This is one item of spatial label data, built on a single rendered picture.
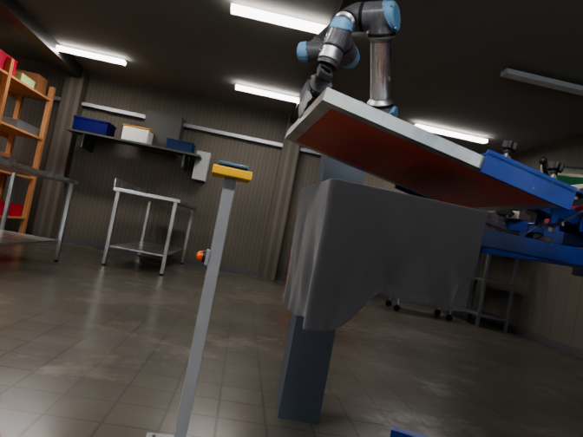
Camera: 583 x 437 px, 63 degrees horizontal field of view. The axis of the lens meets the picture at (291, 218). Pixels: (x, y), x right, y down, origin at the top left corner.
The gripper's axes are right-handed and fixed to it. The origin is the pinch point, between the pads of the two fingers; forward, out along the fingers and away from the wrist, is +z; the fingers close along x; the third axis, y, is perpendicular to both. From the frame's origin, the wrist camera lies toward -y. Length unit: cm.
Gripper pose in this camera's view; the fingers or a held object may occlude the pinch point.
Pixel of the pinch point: (308, 117)
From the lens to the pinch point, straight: 155.6
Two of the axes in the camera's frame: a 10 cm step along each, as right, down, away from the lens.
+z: -3.5, 9.3, -0.7
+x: -9.2, -3.6, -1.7
